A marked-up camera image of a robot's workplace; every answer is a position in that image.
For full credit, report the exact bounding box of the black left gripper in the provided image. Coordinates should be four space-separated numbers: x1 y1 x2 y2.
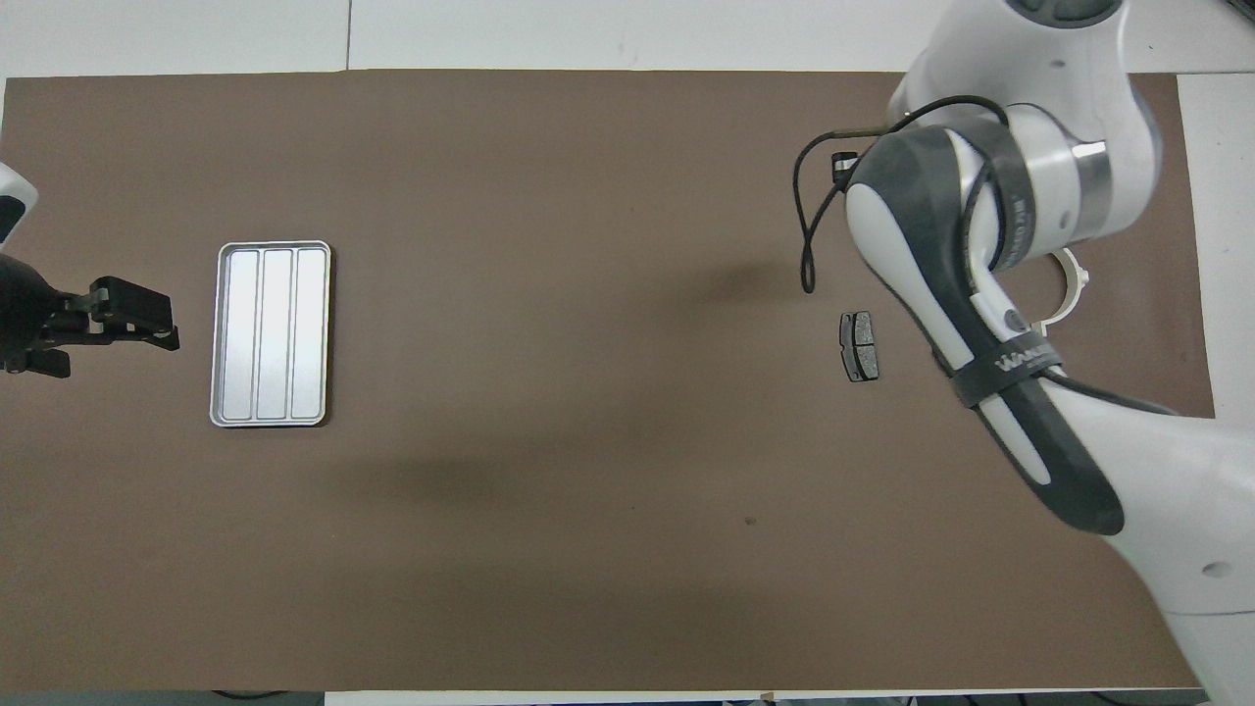
0 255 181 379

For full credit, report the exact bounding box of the brown table mat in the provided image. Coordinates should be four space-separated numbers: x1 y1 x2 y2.
0 69 1219 693

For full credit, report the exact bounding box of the silver metal tray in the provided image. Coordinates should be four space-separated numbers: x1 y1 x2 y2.
209 240 332 429

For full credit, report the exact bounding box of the rectangular dark brake pad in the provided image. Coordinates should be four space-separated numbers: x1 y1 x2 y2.
839 311 880 383

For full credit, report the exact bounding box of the white semicircular plastic bracket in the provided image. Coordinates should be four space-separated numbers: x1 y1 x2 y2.
1037 248 1091 340

